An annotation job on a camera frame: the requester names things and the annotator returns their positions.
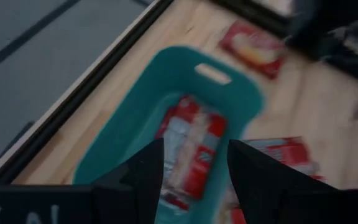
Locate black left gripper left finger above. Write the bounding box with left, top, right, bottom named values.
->
left=91, top=138, right=165, bottom=224

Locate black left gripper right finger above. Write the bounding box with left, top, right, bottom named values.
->
left=227, top=139, right=338, bottom=224

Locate teal plastic basket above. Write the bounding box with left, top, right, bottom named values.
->
left=72, top=45, right=265, bottom=224

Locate flat red yellow popcorn package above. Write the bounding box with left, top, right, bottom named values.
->
left=218, top=19, right=288, bottom=81

